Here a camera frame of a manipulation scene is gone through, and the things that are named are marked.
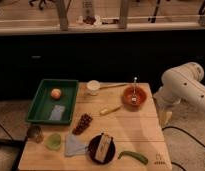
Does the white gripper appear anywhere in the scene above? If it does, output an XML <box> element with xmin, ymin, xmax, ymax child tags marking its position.
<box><xmin>153</xmin><ymin>88</ymin><xmax>179</xmax><ymax>127</ymax></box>

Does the yellow banana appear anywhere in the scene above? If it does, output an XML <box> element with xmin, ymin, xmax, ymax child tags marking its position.
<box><xmin>99</xmin><ymin>106</ymin><xmax>121</xmax><ymax>116</ymax></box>

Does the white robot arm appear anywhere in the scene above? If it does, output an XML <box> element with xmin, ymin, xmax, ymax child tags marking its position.
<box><xmin>153</xmin><ymin>62</ymin><xmax>205</xmax><ymax>127</ymax></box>

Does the metal spoon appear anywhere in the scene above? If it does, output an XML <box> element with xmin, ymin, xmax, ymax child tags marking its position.
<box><xmin>131</xmin><ymin>77</ymin><xmax>137</xmax><ymax>104</ymax></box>

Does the orange bowl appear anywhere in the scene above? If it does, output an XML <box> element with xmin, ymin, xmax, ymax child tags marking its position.
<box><xmin>122</xmin><ymin>86</ymin><xmax>147</xmax><ymax>108</ymax></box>

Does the green cucumber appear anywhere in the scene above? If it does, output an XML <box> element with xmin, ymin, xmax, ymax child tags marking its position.
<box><xmin>118</xmin><ymin>151</ymin><xmax>148</xmax><ymax>165</ymax></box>

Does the beige box on plate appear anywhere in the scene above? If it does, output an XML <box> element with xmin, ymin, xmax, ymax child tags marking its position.
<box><xmin>95</xmin><ymin>134</ymin><xmax>112</xmax><ymax>163</ymax></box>

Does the black plate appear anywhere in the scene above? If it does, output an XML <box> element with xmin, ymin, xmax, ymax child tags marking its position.
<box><xmin>88</xmin><ymin>133</ymin><xmax>116</xmax><ymax>165</ymax></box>

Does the dark grape bunch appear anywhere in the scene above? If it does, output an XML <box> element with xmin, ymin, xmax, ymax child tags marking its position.
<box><xmin>72</xmin><ymin>114</ymin><xmax>93</xmax><ymax>135</ymax></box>

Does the blue grey cloth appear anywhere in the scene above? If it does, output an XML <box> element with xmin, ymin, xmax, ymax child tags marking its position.
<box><xmin>64</xmin><ymin>134</ymin><xmax>88</xmax><ymax>157</ymax></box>

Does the grey blue sponge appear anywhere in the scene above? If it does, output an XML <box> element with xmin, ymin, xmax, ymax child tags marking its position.
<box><xmin>49</xmin><ymin>105</ymin><xmax>65</xmax><ymax>121</ymax></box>

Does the green plastic tray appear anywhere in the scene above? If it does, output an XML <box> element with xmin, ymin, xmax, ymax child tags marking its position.
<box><xmin>26</xmin><ymin>79</ymin><xmax>79</xmax><ymax>125</ymax></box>

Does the orange apple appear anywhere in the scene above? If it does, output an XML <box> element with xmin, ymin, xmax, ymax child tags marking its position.
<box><xmin>50</xmin><ymin>88</ymin><xmax>62</xmax><ymax>100</ymax></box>

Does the green plastic cup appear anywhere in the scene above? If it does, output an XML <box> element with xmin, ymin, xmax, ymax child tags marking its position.
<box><xmin>46</xmin><ymin>133</ymin><xmax>61</xmax><ymax>150</ymax></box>

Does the metal cup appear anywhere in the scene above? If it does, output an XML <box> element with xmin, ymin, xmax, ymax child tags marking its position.
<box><xmin>27</xmin><ymin>125</ymin><xmax>44</xmax><ymax>143</ymax></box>

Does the black cable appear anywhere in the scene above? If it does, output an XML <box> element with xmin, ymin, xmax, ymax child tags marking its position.
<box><xmin>162</xmin><ymin>125</ymin><xmax>205</xmax><ymax>171</ymax></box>

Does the white measuring cup wooden handle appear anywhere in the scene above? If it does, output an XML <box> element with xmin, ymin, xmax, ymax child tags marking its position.
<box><xmin>86</xmin><ymin>80</ymin><xmax>125</xmax><ymax>96</ymax></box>

